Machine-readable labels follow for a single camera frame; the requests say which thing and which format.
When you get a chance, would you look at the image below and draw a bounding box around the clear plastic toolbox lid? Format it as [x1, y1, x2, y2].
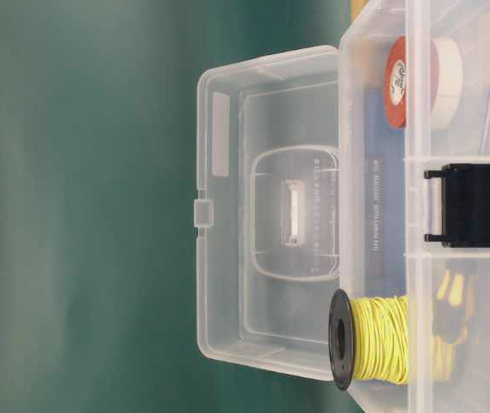
[194, 46, 341, 381]

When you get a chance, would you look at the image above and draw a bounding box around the clear plastic toolbox base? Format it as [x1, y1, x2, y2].
[339, 1, 490, 412]

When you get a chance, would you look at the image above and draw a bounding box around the black toolbox latch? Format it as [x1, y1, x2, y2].
[424, 163, 490, 248]

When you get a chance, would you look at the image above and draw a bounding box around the red tape roll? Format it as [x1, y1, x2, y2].
[383, 36, 440, 129]

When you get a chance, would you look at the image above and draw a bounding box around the white tape roll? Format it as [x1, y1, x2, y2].
[431, 37, 463, 131]

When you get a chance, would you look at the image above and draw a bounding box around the yellow wire spool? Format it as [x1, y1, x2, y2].
[328, 288, 409, 391]

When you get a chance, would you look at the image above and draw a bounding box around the yellow black handled screwdriver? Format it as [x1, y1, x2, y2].
[431, 268, 476, 384]

